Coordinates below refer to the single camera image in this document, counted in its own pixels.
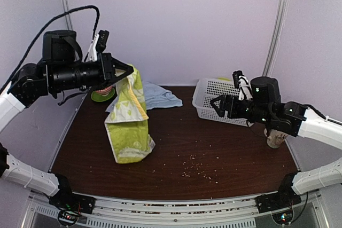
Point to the light blue towel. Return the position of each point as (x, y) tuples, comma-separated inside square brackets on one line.
[(157, 98)]

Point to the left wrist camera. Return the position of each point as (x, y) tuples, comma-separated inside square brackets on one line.
[(97, 46)]

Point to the right aluminium frame post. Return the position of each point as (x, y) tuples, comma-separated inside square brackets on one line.
[(275, 39)]

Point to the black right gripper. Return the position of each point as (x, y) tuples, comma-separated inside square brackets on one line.
[(226, 100)]

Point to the green crocodile pattern towel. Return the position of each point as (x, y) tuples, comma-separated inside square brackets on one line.
[(127, 123)]

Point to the green plate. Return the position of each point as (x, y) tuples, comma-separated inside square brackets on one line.
[(96, 97)]

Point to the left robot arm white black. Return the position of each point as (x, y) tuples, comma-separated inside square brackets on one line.
[(61, 68)]

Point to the lime green bowl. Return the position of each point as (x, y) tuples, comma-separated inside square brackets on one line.
[(224, 79)]

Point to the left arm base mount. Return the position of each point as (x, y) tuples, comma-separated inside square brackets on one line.
[(71, 205)]

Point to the red patterned ceramic bowl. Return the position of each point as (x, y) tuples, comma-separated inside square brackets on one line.
[(105, 91)]

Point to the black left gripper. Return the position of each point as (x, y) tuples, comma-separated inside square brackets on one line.
[(107, 63)]

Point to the front aluminium rail panel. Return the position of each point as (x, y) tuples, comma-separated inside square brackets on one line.
[(241, 211)]

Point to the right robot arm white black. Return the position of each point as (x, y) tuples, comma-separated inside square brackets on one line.
[(259, 101)]

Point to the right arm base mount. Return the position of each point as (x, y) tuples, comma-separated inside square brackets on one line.
[(281, 203)]

